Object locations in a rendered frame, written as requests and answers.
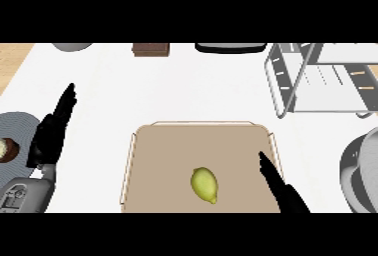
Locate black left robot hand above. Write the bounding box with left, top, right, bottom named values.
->
left=25, top=82, right=78, bottom=170

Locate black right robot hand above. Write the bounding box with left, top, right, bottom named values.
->
left=257, top=151, right=311, bottom=214

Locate tan wooden tray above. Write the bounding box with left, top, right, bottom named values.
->
left=118, top=120, right=285, bottom=214

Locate grey round placemat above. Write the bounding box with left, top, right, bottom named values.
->
left=0, top=111, right=44, bottom=190

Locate brown cupcake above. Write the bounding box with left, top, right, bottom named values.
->
left=0, top=137, right=20, bottom=164

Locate grey metal pot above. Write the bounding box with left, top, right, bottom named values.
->
left=338, top=126, right=378, bottom=214

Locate grey round bowl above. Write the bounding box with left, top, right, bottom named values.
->
left=50, top=42, right=94, bottom=53

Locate brown wooden block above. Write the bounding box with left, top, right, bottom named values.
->
left=131, top=42, right=171, bottom=58

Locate grey wire tiered basket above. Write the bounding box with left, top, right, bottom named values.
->
left=263, top=42, right=378, bottom=120

